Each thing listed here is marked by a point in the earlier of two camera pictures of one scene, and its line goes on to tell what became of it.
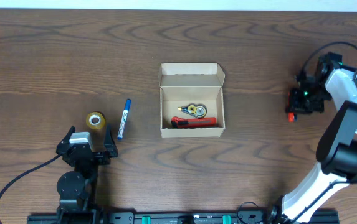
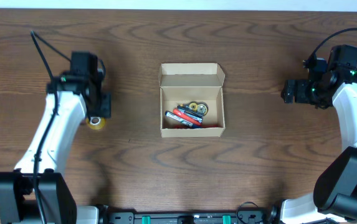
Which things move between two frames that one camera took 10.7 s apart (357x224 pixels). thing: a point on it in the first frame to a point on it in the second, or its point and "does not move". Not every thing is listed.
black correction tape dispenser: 199,110 does not move
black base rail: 180,217 does not move
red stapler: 291,116 to 187,117
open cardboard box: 191,83 does not move
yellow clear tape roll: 95,120 does not move
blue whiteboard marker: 125,114 to 182,120
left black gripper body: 95,157 to 104,106
